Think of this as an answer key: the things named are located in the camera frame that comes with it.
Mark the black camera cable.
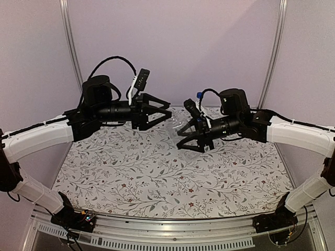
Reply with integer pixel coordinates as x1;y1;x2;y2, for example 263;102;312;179
198;88;223;110
87;55;138;79

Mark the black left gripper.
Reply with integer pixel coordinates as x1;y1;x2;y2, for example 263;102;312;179
94;93;172;130

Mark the right black camera cable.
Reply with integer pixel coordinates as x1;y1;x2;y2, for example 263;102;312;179
198;88;223;110

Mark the right aluminium corner post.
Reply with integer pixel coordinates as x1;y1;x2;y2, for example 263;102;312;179
257;0;288;109

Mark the aluminium corner post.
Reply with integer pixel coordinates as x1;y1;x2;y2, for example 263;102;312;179
59;0;90;109
257;0;288;109

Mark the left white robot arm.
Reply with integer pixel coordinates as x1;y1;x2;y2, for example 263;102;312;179
1;73;172;227

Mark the floral patterned table mat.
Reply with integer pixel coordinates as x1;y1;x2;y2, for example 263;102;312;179
53;107;293;219

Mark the left black camera cable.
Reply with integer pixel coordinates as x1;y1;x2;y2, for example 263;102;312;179
87;55;138;79

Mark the aluminium front rail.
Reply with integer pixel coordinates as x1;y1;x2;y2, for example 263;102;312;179
23;205;330;250

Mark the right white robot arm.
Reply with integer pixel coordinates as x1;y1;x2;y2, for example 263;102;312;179
176;88;334;228

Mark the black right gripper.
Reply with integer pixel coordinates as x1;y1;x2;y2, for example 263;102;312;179
176;114;241;153

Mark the blue label plastic bottle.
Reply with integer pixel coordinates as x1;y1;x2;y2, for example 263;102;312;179
195;98;209;119

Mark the left aluminium corner post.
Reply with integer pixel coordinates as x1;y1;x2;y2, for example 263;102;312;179
59;0;90;109

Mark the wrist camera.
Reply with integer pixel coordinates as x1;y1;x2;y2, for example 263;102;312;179
183;99;211;127
126;69;150;104

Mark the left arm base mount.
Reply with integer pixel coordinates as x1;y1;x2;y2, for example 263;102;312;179
51;207;96;233

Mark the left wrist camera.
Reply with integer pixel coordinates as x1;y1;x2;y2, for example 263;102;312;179
126;69;150;104

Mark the clear plastic bottle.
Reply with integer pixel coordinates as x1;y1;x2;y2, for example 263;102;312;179
165;113;200;162

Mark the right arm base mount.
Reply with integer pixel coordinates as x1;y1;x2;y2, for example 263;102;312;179
252;209;298;233

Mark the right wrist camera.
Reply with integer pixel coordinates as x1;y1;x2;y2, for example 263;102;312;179
183;99;211;127

